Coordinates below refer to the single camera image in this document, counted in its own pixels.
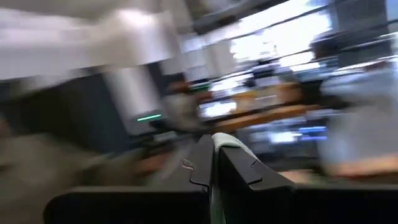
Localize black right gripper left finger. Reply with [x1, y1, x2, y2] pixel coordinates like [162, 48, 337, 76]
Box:
[43, 134, 215, 224]

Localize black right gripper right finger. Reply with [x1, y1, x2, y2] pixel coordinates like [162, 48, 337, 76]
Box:
[216, 145, 398, 224]

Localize green microfiber towel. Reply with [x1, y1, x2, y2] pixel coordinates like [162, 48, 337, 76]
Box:
[210, 133, 259, 224]

